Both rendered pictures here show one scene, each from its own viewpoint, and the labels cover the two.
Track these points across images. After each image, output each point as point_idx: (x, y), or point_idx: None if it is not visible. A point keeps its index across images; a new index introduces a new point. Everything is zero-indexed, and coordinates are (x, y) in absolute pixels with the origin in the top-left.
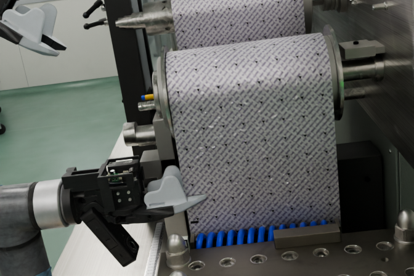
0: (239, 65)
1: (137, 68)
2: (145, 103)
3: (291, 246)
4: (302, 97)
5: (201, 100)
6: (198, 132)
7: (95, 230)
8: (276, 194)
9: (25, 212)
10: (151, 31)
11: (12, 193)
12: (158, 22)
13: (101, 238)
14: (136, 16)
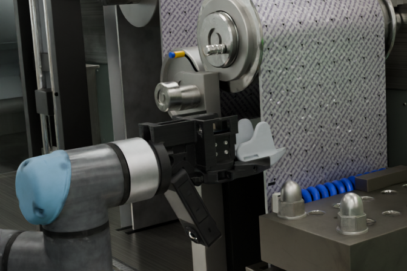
0: (311, 3)
1: (79, 49)
2: (214, 45)
3: (379, 187)
4: (363, 37)
5: (286, 35)
6: (281, 72)
7: (186, 196)
8: (341, 145)
9: (119, 174)
10: None
11: (92, 152)
12: None
13: (191, 208)
14: None
